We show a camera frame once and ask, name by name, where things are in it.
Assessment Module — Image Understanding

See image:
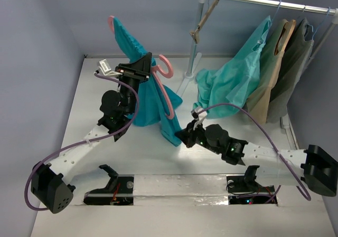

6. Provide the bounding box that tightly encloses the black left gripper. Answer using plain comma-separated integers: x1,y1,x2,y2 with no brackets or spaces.
113,52,150,114

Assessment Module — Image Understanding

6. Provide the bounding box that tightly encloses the pink plastic hanger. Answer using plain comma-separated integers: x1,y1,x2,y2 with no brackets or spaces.
107,16,174,120

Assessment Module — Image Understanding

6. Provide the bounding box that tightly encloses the teal blue t-shirt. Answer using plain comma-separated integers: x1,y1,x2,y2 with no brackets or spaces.
114,29,183,147

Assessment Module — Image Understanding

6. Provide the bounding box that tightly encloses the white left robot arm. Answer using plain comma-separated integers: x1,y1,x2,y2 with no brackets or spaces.
31,52,152,214

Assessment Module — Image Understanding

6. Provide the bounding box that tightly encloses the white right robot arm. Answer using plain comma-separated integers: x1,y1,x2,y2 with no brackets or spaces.
175,121,337,197

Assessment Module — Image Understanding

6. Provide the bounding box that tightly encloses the mint green hanging shirt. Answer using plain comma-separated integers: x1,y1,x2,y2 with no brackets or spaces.
193,16,272,109

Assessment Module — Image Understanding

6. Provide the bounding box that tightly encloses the beige wooden clip hanger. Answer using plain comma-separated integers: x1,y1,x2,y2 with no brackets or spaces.
190,0,219,44

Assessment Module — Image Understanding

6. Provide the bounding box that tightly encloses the grey hanging shirt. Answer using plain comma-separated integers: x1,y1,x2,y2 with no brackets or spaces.
267,18,314,122

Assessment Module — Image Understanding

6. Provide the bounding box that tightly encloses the olive tan hanging shirt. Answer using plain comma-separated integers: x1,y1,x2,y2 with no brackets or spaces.
246,19,296,125

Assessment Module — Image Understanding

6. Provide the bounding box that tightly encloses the white metal clothes rack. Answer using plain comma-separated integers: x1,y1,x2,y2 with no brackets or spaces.
175,0,338,153

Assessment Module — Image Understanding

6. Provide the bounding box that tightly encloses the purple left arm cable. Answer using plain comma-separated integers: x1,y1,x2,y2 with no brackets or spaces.
24,73,140,211

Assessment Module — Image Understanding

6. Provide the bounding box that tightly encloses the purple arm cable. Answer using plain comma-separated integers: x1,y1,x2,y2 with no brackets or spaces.
200,102,312,201
24,73,140,211

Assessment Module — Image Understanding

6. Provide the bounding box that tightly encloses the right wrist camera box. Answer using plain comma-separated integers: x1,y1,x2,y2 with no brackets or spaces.
191,106,208,130

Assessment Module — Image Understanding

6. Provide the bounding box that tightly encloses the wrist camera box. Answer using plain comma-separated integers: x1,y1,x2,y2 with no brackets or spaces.
97,59,118,77
191,106,208,130

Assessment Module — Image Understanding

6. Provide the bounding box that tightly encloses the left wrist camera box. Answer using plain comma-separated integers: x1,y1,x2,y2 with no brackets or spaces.
97,59,118,77

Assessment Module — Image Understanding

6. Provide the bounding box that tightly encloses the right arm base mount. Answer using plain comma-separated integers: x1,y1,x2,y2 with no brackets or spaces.
226,165,278,205

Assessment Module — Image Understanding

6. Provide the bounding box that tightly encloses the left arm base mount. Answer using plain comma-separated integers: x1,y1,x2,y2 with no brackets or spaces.
83,164,135,206

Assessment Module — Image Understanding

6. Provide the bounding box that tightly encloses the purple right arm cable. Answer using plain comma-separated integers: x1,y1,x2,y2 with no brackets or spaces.
200,102,312,201

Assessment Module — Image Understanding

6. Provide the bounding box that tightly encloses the blue wire hanger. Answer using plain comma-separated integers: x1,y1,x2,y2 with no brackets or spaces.
271,0,282,25
304,7,331,41

